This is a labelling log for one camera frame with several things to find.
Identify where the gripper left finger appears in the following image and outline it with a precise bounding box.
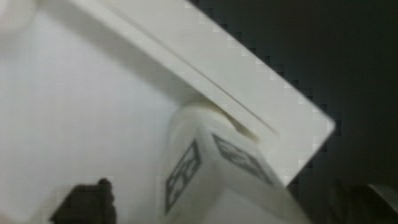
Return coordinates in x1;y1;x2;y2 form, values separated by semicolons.
47;178;117;224

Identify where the white square table top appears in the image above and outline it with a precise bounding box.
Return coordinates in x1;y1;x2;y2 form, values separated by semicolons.
0;0;333;224

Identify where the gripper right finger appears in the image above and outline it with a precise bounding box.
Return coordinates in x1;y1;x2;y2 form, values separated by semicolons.
330;182;398;224

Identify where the white table leg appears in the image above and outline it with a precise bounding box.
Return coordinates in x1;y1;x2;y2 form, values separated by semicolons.
158;102;312;224

